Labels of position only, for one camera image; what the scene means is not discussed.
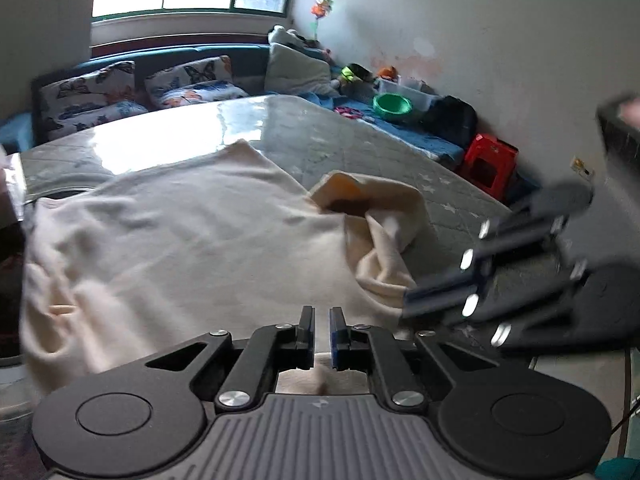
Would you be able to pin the butterfly print pillow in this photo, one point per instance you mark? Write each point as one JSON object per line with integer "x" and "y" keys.
{"x": 195, "y": 82}
{"x": 85, "y": 95}

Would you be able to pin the grey cushion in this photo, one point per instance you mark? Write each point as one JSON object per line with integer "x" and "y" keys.
{"x": 295, "y": 70}

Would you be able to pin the cream knit garment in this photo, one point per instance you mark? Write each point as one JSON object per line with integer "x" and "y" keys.
{"x": 175, "y": 240}

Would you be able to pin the orange toy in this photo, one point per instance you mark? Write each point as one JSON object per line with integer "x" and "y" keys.
{"x": 389, "y": 74}

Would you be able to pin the blue sofa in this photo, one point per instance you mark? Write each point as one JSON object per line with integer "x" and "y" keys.
{"x": 165, "y": 57}

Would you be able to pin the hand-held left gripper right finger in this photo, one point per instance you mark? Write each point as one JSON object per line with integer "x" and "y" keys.
{"x": 337, "y": 335}

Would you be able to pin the clear plastic box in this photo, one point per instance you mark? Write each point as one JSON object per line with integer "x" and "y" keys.
{"x": 421, "y": 92}

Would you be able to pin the pink crocheted item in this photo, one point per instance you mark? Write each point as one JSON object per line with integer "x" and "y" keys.
{"x": 350, "y": 111}

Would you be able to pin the black bag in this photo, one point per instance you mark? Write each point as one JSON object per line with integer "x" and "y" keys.
{"x": 450, "y": 120}

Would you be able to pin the green bowl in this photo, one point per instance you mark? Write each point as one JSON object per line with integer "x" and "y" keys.
{"x": 392, "y": 104}

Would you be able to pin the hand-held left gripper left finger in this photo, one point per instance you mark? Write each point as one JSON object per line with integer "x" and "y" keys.
{"x": 306, "y": 330}

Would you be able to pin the red plastic stool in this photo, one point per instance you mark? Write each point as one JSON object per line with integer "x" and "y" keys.
{"x": 487, "y": 160}

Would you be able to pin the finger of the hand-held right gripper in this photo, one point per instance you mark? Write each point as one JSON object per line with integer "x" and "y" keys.
{"x": 520, "y": 235}
{"x": 450, "y": 295}

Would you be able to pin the white plush toy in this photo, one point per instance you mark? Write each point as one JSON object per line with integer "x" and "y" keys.
{"x": 282, "y": 36}

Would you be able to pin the green and black toy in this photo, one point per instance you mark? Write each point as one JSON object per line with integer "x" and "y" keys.
{"x": 356, "y": 74}

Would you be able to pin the orange artificial flower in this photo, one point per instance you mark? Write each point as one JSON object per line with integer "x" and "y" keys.
{"x": 321, "y": 10}

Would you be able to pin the wall socket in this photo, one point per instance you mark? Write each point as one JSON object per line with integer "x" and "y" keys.
{"x": 583, "y": 166}

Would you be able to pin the grey star quilted table cover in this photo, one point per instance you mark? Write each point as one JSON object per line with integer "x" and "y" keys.
{"x": 350, "y": 150}

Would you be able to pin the black round hotplate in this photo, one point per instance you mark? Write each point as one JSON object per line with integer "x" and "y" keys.
{"x": 62, "y": 193}

